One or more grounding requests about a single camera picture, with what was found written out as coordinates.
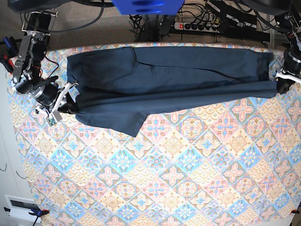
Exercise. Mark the dark blue t-shirt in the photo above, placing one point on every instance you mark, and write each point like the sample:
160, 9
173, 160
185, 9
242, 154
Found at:
119, 88

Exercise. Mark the patterned colourful tablecloth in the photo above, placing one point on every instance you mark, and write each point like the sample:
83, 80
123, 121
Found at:
229, 164

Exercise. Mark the blue orange clamp lower left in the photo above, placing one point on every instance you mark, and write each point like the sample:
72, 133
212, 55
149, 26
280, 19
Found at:
35, 213

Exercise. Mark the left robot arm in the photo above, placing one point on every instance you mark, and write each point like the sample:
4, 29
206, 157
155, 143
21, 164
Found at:
290, 73

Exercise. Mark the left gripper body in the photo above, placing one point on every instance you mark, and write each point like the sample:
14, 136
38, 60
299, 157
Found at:
292, 62

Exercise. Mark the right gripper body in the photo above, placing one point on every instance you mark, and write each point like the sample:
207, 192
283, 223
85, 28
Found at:
46, 94

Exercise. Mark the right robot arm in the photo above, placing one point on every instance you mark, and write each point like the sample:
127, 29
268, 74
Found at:
27, 73

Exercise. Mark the white power strip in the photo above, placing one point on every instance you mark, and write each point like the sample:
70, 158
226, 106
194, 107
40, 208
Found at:
182, 26

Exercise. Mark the orange clamp lower right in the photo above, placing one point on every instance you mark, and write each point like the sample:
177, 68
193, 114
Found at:
295, 211

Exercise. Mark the white floor vent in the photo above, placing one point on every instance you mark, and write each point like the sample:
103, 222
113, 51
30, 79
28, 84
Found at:
20, 208

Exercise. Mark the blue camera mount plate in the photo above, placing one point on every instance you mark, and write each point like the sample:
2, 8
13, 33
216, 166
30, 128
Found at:
148, 7

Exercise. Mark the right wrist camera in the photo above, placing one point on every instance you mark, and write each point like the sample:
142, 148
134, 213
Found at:
53, 118

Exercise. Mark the blue orange clamp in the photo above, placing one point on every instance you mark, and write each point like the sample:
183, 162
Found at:
35, 213
11, 52

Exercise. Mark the blue orange clamp upper left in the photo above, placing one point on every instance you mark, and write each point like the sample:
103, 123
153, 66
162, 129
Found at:
11, 52

